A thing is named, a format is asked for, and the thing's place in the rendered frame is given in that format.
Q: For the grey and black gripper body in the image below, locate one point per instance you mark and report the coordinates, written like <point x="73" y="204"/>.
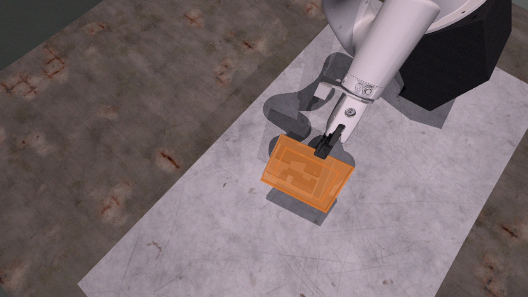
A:
<point x="348" y="111"/>

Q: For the translucent orange box lid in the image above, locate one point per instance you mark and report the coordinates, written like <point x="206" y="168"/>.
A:
<point x="295" y="170"/>

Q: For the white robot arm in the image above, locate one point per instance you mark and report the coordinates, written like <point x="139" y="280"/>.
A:
<point x="380" y="44"/>

